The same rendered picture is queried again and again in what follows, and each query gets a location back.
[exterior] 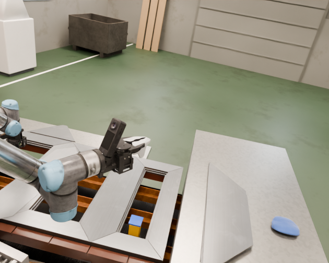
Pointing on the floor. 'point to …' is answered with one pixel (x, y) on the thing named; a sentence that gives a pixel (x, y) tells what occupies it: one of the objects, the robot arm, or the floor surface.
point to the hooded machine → (10, 38)
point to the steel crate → (97, 33)
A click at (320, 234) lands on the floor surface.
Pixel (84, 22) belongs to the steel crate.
